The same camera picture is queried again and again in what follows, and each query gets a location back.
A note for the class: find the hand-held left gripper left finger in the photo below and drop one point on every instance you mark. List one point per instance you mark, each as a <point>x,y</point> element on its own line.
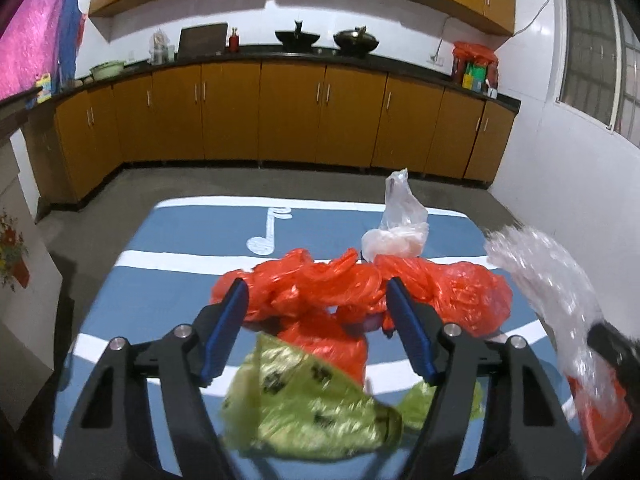
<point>225,330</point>

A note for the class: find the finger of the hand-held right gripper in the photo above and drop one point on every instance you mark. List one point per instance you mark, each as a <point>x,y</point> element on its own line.
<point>617,355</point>

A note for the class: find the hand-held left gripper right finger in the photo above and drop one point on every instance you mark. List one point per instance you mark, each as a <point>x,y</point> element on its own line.
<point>410,330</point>

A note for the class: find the red plastic bag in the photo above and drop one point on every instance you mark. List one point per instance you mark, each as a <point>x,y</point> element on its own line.
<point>460,290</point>
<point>300,285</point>
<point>325,345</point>

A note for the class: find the red basket liner bag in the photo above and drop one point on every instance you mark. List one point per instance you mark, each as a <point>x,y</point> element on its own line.
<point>605,430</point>

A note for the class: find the large clear plastic bag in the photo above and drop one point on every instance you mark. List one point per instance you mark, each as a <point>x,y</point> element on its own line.
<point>545,280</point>

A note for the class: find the yellow-green plastic bag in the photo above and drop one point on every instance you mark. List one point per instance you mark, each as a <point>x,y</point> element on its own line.
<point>300,410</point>

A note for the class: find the blue white striped tablecloth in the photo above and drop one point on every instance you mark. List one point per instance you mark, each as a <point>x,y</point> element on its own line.
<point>175,270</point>

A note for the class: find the tall clear plastic bag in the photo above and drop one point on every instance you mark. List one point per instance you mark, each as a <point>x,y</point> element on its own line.
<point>400,210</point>

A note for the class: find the white cabinet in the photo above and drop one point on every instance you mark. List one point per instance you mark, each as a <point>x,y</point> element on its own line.
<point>40,280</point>

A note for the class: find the wooden lower cabinets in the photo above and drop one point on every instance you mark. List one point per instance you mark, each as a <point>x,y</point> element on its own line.
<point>290,110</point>

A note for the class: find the black countertop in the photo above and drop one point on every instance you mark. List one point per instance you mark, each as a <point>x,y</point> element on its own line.
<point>400,66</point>

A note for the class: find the green box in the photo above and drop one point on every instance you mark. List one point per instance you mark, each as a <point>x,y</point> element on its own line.
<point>475,70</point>

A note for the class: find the green basin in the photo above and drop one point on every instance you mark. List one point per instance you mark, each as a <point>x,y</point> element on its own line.
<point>107,71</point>

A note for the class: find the red bag on containers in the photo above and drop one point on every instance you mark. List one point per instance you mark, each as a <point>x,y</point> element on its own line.
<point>475,52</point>

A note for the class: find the glass jar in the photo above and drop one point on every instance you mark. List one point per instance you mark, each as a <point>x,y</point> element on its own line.
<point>160,50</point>

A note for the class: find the red bottle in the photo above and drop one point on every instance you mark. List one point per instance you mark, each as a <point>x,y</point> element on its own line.
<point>233,42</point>

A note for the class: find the dark cutting board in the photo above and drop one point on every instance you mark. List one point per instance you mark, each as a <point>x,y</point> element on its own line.
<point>202,40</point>

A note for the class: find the black wok with lid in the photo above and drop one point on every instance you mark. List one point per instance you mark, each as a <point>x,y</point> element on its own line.
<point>356,40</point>

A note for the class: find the barred window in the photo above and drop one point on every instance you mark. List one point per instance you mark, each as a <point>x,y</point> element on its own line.
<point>614,60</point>

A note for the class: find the pink blue curtain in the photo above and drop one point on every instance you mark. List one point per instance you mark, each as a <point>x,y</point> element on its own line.
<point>30,35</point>

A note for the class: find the wall outlet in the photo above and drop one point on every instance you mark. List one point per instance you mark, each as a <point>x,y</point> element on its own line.
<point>436,58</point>

